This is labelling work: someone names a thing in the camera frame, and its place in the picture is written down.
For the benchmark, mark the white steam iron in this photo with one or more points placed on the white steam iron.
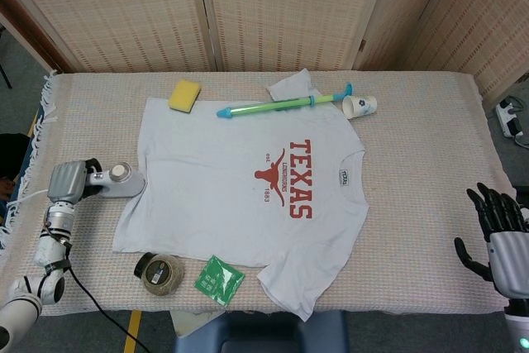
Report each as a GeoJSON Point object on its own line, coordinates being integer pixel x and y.
{"type": "Point", "coordinates": [124, 183]}

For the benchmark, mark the yellow green scrub sponge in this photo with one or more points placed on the yellow green scrub sponge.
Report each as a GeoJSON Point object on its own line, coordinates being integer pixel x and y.
{"type": "Point", "coordinates": [184, 96]}

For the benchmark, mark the glass jar of tea leaves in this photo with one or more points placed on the glass jar of tea leaves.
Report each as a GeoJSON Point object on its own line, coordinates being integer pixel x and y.
{"type": "Point", "coordinates": [163, 276]}

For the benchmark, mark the green tea packet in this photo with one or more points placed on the green tea packet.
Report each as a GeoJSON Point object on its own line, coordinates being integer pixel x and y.
{"type": "Point", "coordinates": [217, 280]}

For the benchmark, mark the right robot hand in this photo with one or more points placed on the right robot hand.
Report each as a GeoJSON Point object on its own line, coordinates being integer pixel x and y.
{"type": "Point", "coordinates": [510, 254]}

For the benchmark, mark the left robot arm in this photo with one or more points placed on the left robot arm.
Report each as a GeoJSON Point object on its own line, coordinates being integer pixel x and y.
{"type": "Point", "coordinates": [49, 245]}

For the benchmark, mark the white paper cup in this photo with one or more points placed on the white paper cup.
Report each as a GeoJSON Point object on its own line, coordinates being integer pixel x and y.
{"type": "Point", "coordinates": [361, 107]}

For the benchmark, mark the white power strip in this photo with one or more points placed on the white power strip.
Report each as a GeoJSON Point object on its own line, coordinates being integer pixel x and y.
{"type": "Point", "coordinates": [507, 117]}

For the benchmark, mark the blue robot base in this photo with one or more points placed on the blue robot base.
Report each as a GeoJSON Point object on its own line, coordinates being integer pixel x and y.
{"type": "Point", "coordinates": [256, 336]}

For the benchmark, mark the beige woven tablecloth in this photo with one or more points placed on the beige woven tablecloth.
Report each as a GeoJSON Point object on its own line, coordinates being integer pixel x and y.
{"type": "Point", "coordinates": [421, 171]}

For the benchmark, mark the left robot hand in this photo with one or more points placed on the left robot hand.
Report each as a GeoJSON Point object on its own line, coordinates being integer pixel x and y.
{"type": "Point", "coordinates": [66, 181]}

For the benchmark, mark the white Texas Longhorns T-shirt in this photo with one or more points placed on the white Texas Longhorns T-shirt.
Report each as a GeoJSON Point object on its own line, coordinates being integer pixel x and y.
{"type": "Point", "coordinates": [206, 187]}

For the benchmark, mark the woven folding screen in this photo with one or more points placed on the woven folding screen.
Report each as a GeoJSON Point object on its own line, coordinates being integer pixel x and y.
{"type": "Point", "coordinates": [124, 14]}

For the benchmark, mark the green blue water pump toy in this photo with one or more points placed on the green blue water pump toy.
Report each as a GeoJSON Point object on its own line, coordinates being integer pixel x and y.
{"type": "Point", "coordinates": [268, 105]}

